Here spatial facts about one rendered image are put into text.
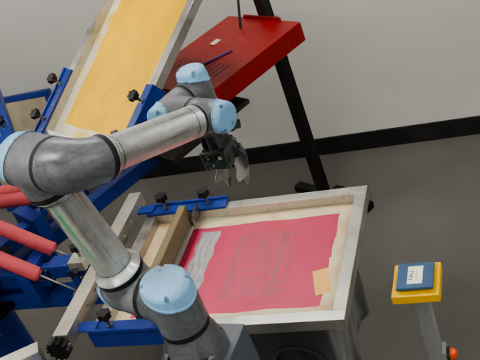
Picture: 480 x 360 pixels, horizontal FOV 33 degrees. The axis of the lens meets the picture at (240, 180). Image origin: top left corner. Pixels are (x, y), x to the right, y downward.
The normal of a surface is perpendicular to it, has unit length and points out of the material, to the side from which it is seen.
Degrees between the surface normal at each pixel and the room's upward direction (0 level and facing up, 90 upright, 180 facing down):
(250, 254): 0
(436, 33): 90
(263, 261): 0
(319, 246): 0
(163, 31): 32
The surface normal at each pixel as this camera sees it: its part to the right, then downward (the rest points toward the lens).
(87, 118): -0.61, -0.36
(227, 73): -0.31, -0.79
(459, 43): -0.22, 0.60
